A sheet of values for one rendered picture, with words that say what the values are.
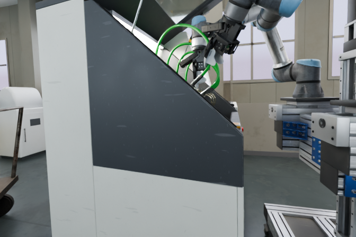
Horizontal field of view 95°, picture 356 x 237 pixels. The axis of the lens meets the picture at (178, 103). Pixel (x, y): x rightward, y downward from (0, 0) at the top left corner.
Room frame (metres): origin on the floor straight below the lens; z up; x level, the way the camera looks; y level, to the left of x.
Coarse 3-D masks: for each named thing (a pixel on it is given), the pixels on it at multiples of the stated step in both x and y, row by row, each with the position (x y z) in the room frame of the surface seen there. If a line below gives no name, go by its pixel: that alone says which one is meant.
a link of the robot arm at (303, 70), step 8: (296, 64) 1.02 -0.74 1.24; (304, 64) 0.96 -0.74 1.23; (312, 64) 0.94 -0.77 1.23; (320, 64) 0.95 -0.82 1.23; (296, 72) 1.01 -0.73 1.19; (304, 72) 0.97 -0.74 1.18; (312, 72) 0.94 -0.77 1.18; (320, 72) 0.95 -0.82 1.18; (296, 80) 1.02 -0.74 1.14; (304, 80) 0.97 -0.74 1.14
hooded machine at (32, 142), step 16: (0, 96) 2.92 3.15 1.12; (16, 96) 2.88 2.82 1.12; (32, 96) 3.11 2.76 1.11; (0, 112) 2.87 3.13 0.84; (16, 112) 2.77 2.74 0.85; (32, 112) 2.99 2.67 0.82; (0, 128) 2.88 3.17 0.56; (32, 128) 2.97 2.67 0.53; (0, 144) 2.89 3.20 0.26; (32, 144) 2.95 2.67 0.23
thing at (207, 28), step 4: (208, 24) 0.67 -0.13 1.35; (212, 24) 0.63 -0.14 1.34; (216, 24) 0.62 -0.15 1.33; (220, 24) 0.60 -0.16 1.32; (204, 28) 0.67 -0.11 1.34; (208, 28) 0.65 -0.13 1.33; (212, 28) 0.64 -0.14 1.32; (216, 28) 0.62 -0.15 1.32; (220, 28) 0.61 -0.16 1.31; (204, 32) 0.69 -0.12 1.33; (208, 32) 0.68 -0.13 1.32
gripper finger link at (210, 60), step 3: (210, 51) 0.66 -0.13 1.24; (213, 51) 0.65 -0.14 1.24; (210, 54) 0.66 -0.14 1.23; (213, 54) 0.65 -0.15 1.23; (204, 57) 0.68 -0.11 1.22; (207, 57) 0.67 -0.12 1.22; (210, 57) 0.67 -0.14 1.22; (213, 57) 0.66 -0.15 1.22; (204, 60) 0.69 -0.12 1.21; (207, 60) 0.68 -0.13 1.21; (210, 60) 0.67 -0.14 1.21; (213, 60) 0.66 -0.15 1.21; (204, 63) 0.70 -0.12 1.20; (207, 63) 0.70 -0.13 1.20; (210, 63) 0.67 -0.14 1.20; (213, 63) 0.66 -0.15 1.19; (204, 66) 0.71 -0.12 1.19
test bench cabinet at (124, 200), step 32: (96, 192) 0.66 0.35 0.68; (128, 192) 0.61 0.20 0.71; (160, 192) 0.56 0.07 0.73; (192, 192) 0.52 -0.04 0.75; (224, 192) 0.49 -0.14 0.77; (96, 224) 0.66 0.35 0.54; (128, 224) 0.61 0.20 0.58; (160, 224) 0.56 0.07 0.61; (192, 224) 0.53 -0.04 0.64; (224, 224) 0.49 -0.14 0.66
